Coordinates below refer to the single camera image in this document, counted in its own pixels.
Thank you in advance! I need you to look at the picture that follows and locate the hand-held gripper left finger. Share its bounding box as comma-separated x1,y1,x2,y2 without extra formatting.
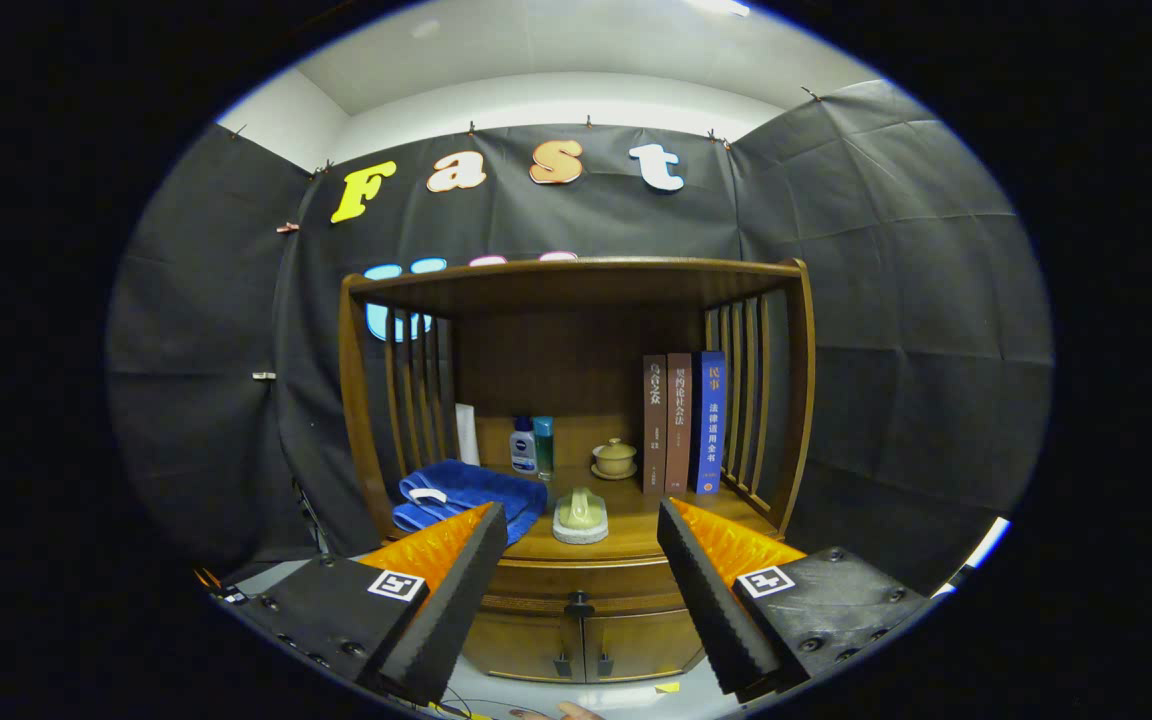
226,502,509,707

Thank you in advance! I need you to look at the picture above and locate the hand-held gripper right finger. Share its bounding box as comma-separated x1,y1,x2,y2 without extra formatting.
656,498,937,701

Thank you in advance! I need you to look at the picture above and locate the wooden drawer with black knob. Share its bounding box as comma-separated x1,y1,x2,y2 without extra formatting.
481,562,687,616

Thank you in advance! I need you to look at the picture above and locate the pale green scrub brush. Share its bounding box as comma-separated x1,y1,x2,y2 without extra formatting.
552,487,610,545

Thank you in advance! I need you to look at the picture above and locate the wooden cabinet door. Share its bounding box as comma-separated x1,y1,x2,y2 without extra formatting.
583,610,707,683
463,610,585,685

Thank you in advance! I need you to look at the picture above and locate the wooden countertop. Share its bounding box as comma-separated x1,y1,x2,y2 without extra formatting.
391,470,777,566

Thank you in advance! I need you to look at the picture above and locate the wooden cabinet with slatted hutch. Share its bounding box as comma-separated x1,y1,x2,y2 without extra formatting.
338,257,817,686

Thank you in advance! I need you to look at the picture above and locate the blue folded towel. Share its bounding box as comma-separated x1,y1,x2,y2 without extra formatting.
393,459,549,546

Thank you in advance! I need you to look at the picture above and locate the beige lidded tea cup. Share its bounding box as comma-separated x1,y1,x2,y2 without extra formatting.
591,437,639,481

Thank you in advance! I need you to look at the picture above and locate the white lotion bottle blue cap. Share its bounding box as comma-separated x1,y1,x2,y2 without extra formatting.
509,416,538,475

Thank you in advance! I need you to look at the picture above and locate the white tube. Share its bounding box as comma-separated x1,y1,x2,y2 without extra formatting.
455,403,481,467

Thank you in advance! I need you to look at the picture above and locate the blue book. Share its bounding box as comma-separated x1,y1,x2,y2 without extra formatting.
691,350,728,496

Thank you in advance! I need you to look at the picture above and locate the reddish brown book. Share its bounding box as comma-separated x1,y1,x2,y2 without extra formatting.
665,352,694,494

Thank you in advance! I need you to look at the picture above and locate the dark brown book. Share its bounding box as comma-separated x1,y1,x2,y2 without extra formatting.
642,354,669,496

